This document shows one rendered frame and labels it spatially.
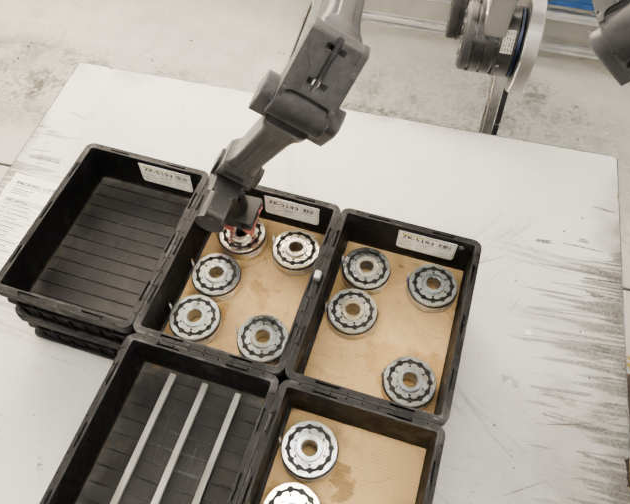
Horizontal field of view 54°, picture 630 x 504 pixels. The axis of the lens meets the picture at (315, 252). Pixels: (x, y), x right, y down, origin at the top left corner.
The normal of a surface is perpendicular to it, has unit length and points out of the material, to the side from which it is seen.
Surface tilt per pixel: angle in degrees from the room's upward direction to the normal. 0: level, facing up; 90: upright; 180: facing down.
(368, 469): 0
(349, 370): 0
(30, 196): 0
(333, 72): 62
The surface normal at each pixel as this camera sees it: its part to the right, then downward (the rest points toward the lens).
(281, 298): 0.01, -0.54
